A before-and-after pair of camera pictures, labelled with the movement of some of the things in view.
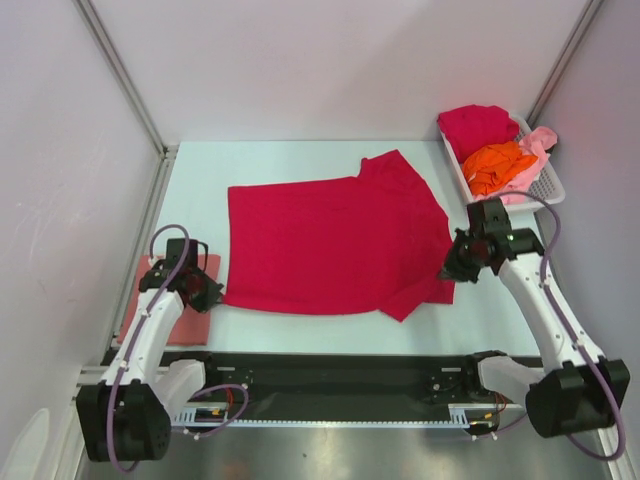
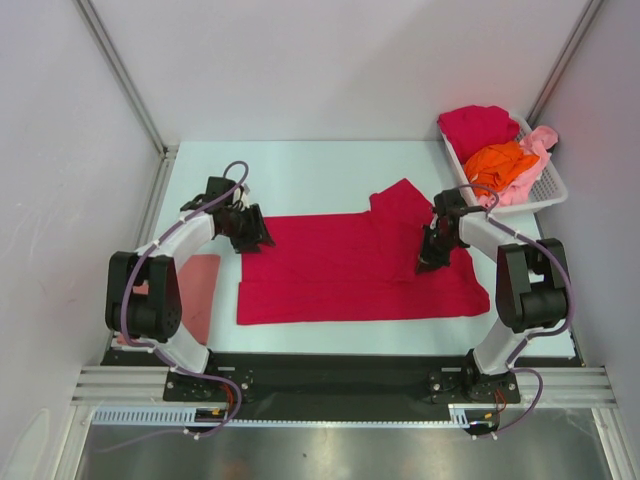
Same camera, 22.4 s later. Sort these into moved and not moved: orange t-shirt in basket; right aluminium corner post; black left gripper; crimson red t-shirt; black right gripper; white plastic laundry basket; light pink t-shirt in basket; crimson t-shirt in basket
Moved: black left gripper; black right gripper; crimson red t-shirt
Not moved: crimson t-shirt in basket; orange t-shirt in basket; right aluminium corner post; white plastic laundry basket; light pink t-shirt in basket
